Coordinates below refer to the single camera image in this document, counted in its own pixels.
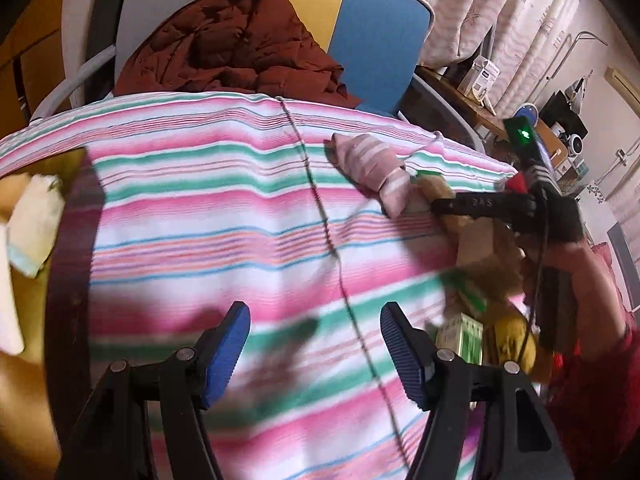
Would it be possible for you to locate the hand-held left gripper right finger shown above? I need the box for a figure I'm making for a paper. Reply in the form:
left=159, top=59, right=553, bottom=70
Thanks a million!
left=379, top=302, right=573, bottom=480

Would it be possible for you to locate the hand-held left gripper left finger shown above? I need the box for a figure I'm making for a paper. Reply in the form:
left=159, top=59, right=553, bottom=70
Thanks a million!
left=55, top=301, right=252, bottom=480

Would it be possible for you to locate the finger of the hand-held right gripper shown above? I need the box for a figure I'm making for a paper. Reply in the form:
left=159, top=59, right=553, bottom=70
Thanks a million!
left=431, top=193, right=539, bottom=222

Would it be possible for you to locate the brown plush toy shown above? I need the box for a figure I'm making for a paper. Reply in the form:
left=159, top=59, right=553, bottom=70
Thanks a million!
left=410, top=170, right=527, bottom=303

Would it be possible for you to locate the maroon tin box gold inside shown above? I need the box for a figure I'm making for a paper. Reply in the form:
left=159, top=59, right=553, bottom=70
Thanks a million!
left=0, top=147, right=107, bottom=480

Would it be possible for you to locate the person's right forearm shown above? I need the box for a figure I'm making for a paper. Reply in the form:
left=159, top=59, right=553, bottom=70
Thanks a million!
left=544, top=310, right=640, bottom=480

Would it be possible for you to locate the person's right hand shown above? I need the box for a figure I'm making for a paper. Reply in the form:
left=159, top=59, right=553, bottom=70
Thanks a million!
left=547, top=239, right=627, bottom=357

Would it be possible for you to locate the black appliance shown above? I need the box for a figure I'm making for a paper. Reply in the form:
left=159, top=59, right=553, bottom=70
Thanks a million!
left=541, top=89, right=589, bottom=137

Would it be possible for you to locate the green white small box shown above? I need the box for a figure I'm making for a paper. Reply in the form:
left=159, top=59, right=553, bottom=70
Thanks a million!
left=434, top=312, right=484, bottom=367

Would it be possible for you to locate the wooden shelf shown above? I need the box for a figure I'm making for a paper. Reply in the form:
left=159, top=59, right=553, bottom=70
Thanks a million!
left=414, top=66, right=571, bottom=162

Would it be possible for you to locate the green edged packet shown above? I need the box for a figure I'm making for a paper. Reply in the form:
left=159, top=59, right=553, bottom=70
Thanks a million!
left=449, top=269, right=489, bottom=312

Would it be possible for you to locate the white carton box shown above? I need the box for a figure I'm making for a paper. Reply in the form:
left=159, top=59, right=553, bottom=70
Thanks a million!
left=456, top=57, right=501, bottom=99

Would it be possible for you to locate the yellow packet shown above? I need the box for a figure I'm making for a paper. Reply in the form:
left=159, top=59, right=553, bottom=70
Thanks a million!
left=491, top=310, right=540, bottom=377

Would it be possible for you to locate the pink striped sock bundle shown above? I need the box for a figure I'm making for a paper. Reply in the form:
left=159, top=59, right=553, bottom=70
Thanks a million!
left=324, top=131, right=417, bottom=219

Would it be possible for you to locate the striped tablecloth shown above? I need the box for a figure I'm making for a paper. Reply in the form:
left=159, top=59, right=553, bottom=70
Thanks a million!
left=0, top=91, right=551, bottom=480

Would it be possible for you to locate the patterned curtain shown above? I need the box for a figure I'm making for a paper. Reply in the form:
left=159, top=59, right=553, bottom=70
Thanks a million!
left=359, top=0, right=593, bottom=111

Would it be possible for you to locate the grey yellow blue chair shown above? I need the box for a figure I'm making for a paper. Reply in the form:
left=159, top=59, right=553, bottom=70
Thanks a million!
left=30, top=0, right=486, bottom=153

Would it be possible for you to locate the pale yellow cloth in tin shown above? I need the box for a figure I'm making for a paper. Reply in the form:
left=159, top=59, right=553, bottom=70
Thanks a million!
left=7, top=173, right=67, bottom=279

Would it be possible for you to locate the maroon puffer jacket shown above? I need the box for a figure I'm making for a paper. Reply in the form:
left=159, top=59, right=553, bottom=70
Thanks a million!
left=114, top=0, right=362, bottom=110

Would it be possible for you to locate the black rolled mat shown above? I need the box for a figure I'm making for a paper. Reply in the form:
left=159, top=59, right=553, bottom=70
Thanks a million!
left=84, top=0, right=147, bottom=102

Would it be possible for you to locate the wooden cabinet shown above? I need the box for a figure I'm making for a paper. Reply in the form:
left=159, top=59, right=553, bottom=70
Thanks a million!
left=0, top=0, right=71, bottom=131

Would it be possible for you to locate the black cable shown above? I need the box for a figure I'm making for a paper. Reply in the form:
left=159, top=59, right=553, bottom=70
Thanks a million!
left=517, top=200, right=552, bottom=363

